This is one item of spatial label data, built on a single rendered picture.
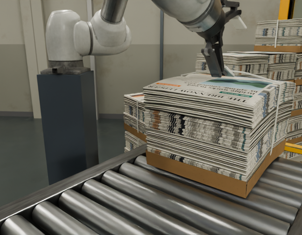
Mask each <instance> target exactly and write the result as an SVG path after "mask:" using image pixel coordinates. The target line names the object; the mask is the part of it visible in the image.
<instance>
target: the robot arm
mask: <svg viewBox="0 0 302 235"><path fill-rule="evenodd" d="M151 1H152V2H153V3H154V4H155V5H156V6H157V7H158V8H159V9H160V10H162V11H163V12H164V13H165V14H167V15H168V16H170V17H172V18H176V19H177V20H178V21H179V22H180V23H182V24H183V25H184V26H185V27H186V28H187V29H188V30H189V31H191V32H196V33H197V34H198V35H199V36H201V37H203V38H204V39H205V41H206V47H205V48H202V49H201V53H202V54H203V56H204V57H205V60H206V63H207V65H208V68H209V71H210V74H211V76H212V77H219V78H221V77H222V76H230V77H235V74H234V73H233V72H232V71H231V70H230V69H229V68H228V67H227V66H224V61H223V54H222V46H223V40H222V36H223V31H224V28H225V27H224V25H225V24H226V23H227V22H229V21H230V22H231V23H232V24H233V26H234V27H235V28H236V30H240V29H246V28H247V27H246V25H245V24H244V22H243V21H242V19H241V16H240V14H241V13H242V10H237V9H238V7H239V6H240V3H239V2H235V1H227V0H151ZM127 2H128V0H103V4H102V8H101V10H99V11H97V12H96V13H95V15H94V16H93V18H92V19H91V21H90V22H85V21H81V20H80V16H79V15H78V14H77V13H76V12H74V11H72V10H57V11H52V13H51V14H50V16H49V19H48V21H47V25H46V48H47V54H48V69H45V70H41V71H40V73H41V74H42V75H44V74H58V75H80V74H81V73H84V72H87V71H91V69H90V68H88V67H84V66H83V58H82V57H83V56H87V55H95V56H104V55H116V54H120V53H122V52H124V51H126V50H127V49H128V47H129V46H130V44H131V32H130V29H129V27H128V26H127V25H126V21H125V19H124V17H123V15H124V12H125V8H126V5H127ZM224 7H230V10H229V11H227V12H226V13H225V12H224V11H223V9H222V8H224ZM216 42H219V43H216Z"/></svg>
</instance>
